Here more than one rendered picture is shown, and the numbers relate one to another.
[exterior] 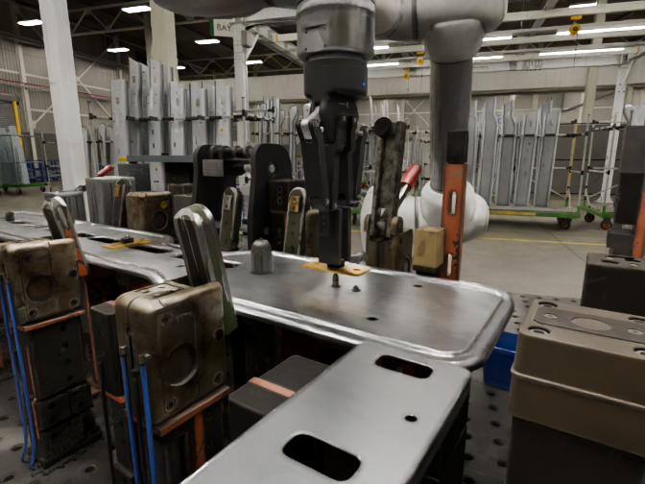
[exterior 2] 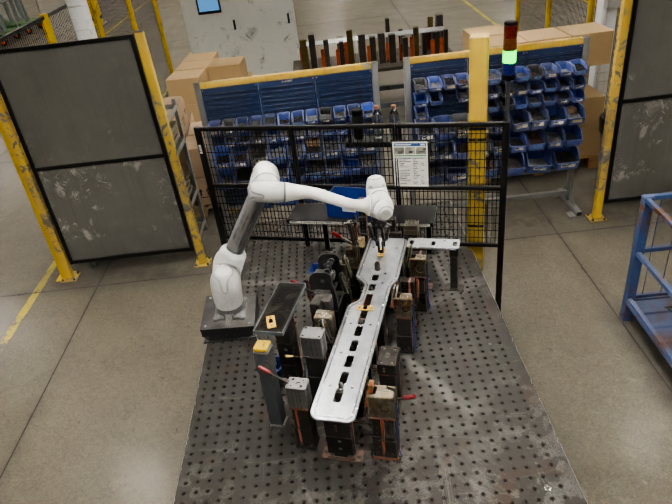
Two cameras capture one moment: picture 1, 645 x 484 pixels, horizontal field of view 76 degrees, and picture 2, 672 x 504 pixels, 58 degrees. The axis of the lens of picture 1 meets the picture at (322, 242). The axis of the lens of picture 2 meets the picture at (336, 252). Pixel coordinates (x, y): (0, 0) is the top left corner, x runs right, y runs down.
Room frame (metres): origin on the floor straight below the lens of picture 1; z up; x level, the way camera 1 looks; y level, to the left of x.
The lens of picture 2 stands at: (1.52, 2.57, 2.78)
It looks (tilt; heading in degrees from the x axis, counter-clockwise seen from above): 32 degrees down; 254
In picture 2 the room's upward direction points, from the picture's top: 7 degrees counter-clockwise
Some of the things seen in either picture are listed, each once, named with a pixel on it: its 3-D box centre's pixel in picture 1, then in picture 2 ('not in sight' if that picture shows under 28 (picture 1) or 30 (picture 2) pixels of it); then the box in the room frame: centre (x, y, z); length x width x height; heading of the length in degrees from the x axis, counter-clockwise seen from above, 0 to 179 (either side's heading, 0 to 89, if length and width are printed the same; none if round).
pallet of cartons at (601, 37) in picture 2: not in sight; (529, 98); (-2.18, -2.46, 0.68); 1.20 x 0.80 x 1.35; 164
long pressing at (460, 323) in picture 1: (118, 245); (366, 311); (0.77, 0.39, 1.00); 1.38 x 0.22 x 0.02; 57
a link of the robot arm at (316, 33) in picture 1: (335, 37); not in sight; (0.51, -0.02, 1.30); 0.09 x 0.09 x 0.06
